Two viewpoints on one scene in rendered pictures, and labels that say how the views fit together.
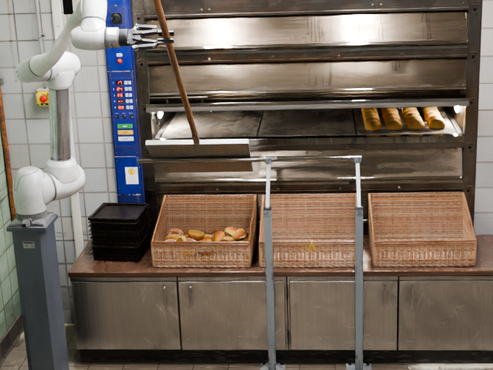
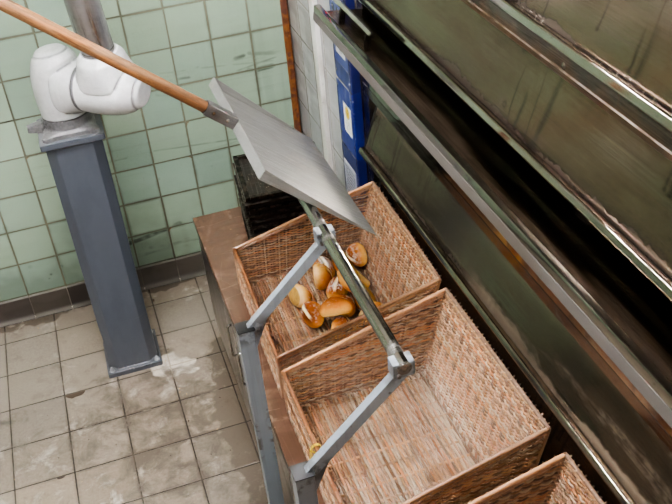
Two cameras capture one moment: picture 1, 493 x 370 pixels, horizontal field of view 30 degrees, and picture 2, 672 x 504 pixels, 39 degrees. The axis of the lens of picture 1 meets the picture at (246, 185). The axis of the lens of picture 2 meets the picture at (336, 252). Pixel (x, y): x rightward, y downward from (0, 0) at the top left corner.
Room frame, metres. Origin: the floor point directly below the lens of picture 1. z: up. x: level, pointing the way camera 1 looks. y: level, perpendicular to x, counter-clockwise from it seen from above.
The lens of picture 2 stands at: (4.22, -1.81, 2.38)
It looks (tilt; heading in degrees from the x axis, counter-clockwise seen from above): 35 degrees down; 70
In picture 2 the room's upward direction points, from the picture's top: 6 degrees counter-clockwise
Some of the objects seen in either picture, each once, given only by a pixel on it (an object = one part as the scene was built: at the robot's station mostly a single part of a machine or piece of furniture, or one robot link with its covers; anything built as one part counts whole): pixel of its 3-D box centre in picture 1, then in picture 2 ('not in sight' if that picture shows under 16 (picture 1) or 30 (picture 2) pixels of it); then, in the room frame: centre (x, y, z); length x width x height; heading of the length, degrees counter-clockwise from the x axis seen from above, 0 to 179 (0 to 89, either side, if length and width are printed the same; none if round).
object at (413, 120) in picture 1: (401, 114); not in sight; (5.55, -0.97, 1.21); 0.61 x 0.48 x 0.06; 175
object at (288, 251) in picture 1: (309, 229); (405, 419); (4.89, -0.35, 0.72); 0.56 x 0.49 x 0.28; 85
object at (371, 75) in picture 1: (305, 76); (513, 82); (5.16, -0.36, 1.54); 1.79 x 0.11 x 0.19; 85
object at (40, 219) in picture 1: (30, 216); (61, 119); (4.38, 1.09, 1.03); 0.22 x 0.18 x 0.06; 174
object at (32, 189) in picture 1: (30, 189); (59, 79); (4.41, 1.08, 1.17); 0.18 x 0.16 x 0.22; 135
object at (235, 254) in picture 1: (205, 230); (331, 282); (4.95, 0.24, 0.72); 0.56 x 0.49 x 0.28; 84
